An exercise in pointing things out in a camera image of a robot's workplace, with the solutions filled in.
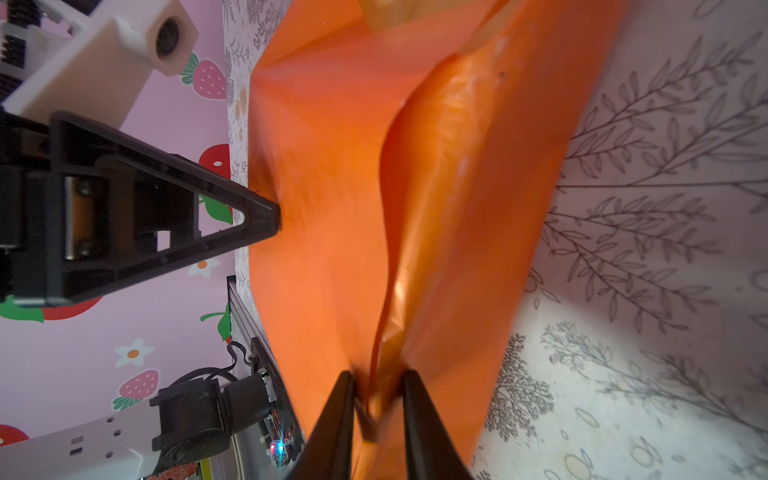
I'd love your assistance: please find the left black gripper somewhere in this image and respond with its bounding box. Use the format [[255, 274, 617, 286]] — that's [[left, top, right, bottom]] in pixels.
[[1, 110, 281, 307]]

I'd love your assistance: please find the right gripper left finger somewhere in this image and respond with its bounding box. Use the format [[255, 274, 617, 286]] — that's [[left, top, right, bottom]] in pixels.
[[288, 371, 355, 480]]

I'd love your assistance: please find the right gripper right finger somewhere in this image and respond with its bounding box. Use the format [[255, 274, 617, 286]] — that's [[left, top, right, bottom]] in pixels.
[[402, 369, 473, 480]]

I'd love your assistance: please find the orange yellow wrapping paper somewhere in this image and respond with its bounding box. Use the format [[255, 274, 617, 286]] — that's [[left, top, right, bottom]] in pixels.
[[248, 1, 628, 479]]

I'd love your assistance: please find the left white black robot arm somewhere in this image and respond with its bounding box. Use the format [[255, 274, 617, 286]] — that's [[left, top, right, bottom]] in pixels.
[[1, 112, 280, 479]]

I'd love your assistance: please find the aluminium front frame rail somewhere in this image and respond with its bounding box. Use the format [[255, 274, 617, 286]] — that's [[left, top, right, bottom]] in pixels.
[[227, 275, 304, 479]]

